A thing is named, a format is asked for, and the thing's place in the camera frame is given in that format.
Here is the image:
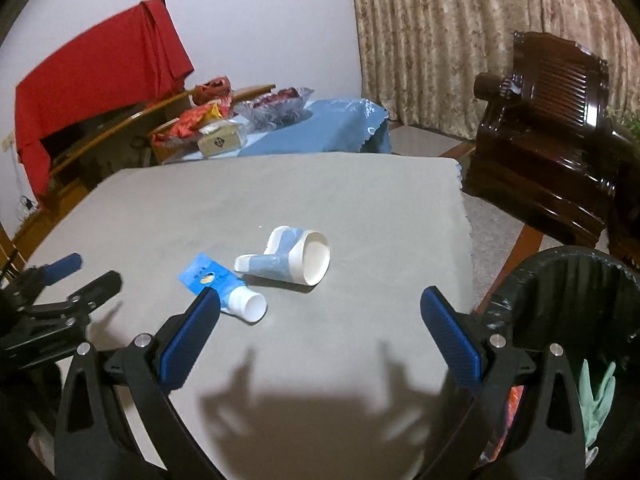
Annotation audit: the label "dark wooden armchair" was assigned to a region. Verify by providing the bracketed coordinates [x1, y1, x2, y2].
[460, 31, 631, 251]

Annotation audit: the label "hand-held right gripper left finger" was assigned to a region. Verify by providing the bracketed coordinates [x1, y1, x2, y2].
[54, 287, 223, 480]

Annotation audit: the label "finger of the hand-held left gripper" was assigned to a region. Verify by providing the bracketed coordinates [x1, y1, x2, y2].
[20, 253, 82, 286]
[30, 270, 123, 322]

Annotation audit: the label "blue tablecloth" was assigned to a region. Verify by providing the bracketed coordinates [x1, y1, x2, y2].
[182, 99, 393, 161]

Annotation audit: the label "beige patterned curtain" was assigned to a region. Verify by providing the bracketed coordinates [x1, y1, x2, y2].
[345, 0, 640, 141]

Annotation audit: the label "black lined trash bin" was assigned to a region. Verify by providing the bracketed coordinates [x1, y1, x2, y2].
[480, 246, 640, 480]

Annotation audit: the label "red orange snack packets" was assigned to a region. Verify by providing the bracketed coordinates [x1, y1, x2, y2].
[152, 100, 236, 148]

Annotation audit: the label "dark wooden side table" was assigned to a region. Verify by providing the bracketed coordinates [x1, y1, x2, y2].
[607, 160, 640, 266]

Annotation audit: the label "green rubber glove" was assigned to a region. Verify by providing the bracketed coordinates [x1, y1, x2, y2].
[577, 360, 617, 453]

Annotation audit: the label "tissue box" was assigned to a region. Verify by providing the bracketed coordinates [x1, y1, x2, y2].
[197, 119, 249, 158]

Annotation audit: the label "crushed blue white paper cup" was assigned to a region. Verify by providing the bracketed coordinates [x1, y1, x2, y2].
[234, 226, 332, 287]

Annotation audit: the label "glass bowl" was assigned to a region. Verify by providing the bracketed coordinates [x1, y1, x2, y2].
[234, 87, 315, 128]

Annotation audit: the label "red cloth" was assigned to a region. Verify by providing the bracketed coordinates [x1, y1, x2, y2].
[14, 0, 196, 196]

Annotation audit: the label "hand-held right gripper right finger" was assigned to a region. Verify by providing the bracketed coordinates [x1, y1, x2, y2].
[420, 286, 586, 480]

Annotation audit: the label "red plastic bag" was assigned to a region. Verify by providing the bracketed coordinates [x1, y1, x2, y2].
[194, 76, 233, 106]

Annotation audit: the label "blue tube with white cap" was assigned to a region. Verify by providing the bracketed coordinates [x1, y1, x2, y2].
[178, 252, 267, 323]

